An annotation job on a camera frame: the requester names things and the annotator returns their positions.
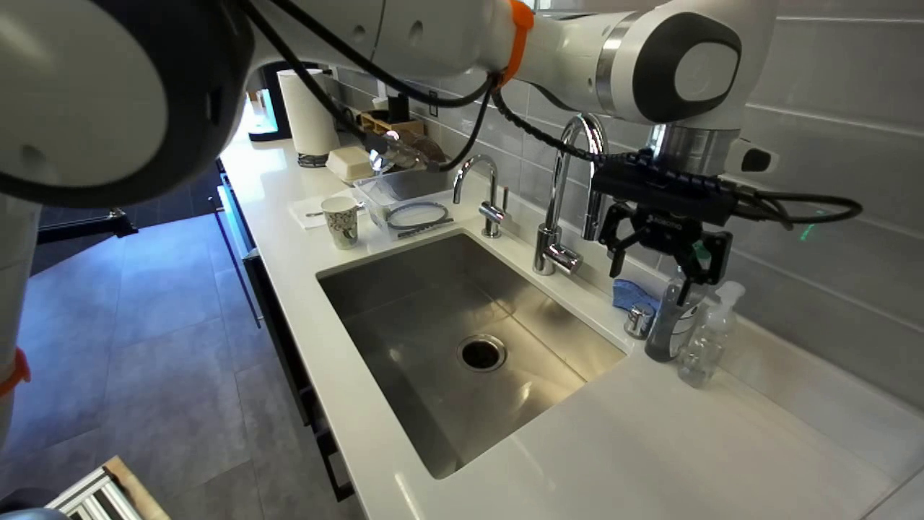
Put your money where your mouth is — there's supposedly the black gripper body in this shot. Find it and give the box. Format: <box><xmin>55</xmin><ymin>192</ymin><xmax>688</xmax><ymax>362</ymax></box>
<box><xmin>619</xmin><ymin>202</ymin><xmax>733</xmax><ymax>270</ymax></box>

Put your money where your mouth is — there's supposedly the clear plastic soap bottle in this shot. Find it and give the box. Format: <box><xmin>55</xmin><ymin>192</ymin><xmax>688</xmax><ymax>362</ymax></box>
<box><xmin>674</xmin><ymin>278</ymin><xmax>752</xmax><ymax>393</ymax></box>

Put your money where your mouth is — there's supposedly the tall chrome faucet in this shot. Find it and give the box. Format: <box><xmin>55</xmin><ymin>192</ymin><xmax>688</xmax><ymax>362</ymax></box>
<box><xmin>531</xmin><ymin>111</ymin><xmax>612</xmax><ymax>280</ymax></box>

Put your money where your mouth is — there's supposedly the chrome sink button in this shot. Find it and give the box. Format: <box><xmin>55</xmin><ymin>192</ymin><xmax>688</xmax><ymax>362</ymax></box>
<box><xmin>622</xmin><ymin>303</ymin><xmax>654</xmax><ymax>341</ymax></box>

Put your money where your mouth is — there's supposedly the small chrome faucet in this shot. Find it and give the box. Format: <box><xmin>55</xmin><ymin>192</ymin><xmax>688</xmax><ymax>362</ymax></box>
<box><xmin>450</xmin><ymin>153</ymin><xmax>514</xmax><ymax>242</ymax></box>

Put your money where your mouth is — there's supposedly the clear plastic container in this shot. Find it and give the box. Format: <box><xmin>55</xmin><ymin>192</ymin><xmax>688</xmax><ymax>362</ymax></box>
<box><xmin>369</xmin><ymin>157</ymin><xmax>457</xmax><ymax>206</ymax></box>

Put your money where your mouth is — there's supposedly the stainless steel sink basin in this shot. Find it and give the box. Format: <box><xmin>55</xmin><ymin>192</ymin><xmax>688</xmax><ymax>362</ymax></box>
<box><xmin>316</xmin><ymin>229</ymin><xmax>634</xmax><ymax>482</ymax></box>

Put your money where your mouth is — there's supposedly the brown woven basket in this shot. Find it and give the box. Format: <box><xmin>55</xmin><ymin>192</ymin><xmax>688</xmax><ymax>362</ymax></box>
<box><xmin>356</xmin><ymin>105</ymin><xmax>450</xmax><ymax>173</ymax></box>

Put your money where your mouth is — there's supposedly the white ceramic mug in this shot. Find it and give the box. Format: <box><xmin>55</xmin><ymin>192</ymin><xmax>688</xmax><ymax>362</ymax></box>
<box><xmin>317</xmin><ymin>195</ymin><xmax>368</xmax><ymax>250</ymax></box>

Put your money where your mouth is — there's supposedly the beige sponge block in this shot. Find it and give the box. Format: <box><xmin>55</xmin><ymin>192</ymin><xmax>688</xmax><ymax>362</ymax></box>
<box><xmin>325</xmin><ymin>141</ymin><xmax>378</xmax><ymax>189</ymax></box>

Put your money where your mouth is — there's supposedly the dark base cabinet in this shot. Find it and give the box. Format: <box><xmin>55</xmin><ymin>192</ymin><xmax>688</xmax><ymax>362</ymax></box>
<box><xmin>210</xmin><ymin>157</ymin><xmax>361</xmax><ymax>505</ymax></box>

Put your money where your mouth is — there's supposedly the black tablet screen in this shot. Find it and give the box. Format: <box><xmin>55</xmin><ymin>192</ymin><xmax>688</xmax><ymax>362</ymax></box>
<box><xmin>244</xmin><ymin>83</ymin><xmax>291</xmax><ymax>146</ymax></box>

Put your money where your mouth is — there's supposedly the black tripod stand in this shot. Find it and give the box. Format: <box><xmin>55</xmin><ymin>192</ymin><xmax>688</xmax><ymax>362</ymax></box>
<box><xmin>36</xmin><ymin>208</ymin><xmax>143</xmax><ymax>250</ymax></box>

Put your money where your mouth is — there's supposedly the wooden slat crate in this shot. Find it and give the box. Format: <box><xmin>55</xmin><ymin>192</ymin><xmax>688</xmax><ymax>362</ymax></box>
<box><xmin>42</xmin><ymin>455</ymin><xmax>173</xmax><ymax>520</ymax></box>

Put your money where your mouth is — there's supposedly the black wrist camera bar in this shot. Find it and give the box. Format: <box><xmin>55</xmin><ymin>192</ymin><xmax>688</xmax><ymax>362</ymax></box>
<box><xmin>589</xmin><ymin>147</ymin><xmax>775</xmax><ymax>225</ymax></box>

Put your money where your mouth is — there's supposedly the black looped camera cable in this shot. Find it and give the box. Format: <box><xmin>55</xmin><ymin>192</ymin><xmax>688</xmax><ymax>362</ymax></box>
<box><xmin>732</xmin><ymin>183</ymin><xmax>867</xmax><ymax>231</ymax></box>

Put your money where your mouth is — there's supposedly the coiled grey cable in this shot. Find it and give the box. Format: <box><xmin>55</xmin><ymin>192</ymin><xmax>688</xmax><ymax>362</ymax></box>
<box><xmin>382</xmin><ymin>196</ymin><xmax>457</xmax><ymax>242</ymax></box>

